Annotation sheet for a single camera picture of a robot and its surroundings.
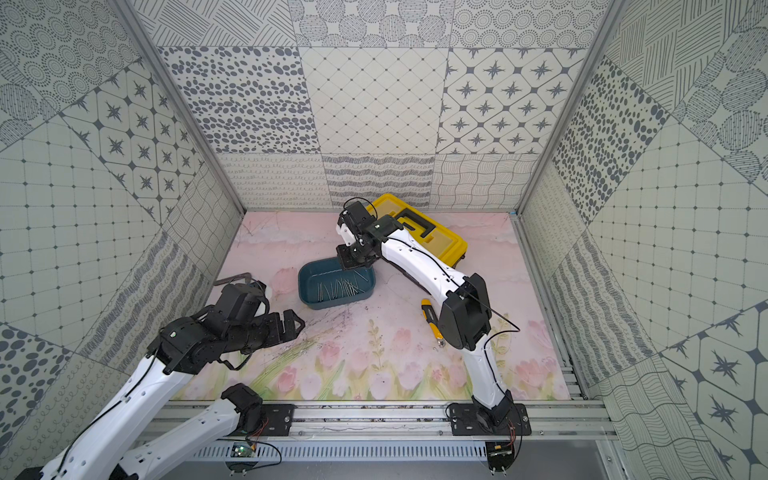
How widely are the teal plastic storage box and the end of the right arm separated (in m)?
0.25

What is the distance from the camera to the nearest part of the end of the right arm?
0.62 meters

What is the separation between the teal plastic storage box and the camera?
964mm
